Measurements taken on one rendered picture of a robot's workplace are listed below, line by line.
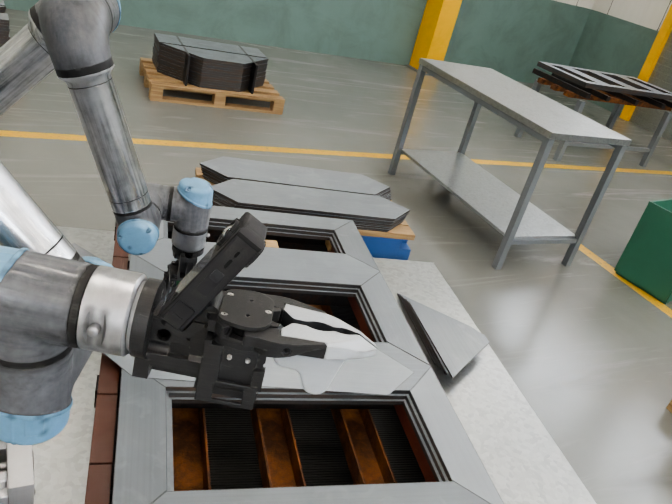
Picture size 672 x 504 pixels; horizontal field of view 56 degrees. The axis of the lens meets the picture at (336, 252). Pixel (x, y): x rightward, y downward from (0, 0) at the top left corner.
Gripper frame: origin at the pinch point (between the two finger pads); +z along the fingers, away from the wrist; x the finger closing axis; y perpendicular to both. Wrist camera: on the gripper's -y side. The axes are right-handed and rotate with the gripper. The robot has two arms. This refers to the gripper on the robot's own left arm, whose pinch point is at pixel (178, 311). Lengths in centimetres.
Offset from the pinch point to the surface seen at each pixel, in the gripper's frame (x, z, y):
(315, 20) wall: 202, 43, -735
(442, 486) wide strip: 50, 1, 53
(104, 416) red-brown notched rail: -14.6, 3.2, 32.0
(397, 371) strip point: 52, 1, 19
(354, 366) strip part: 41.1, 0.9, 17.8
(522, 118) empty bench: 210, -8, -207
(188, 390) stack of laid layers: 1.7, 1.9, 25.8
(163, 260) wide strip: -3.3, 0.8, -24.3
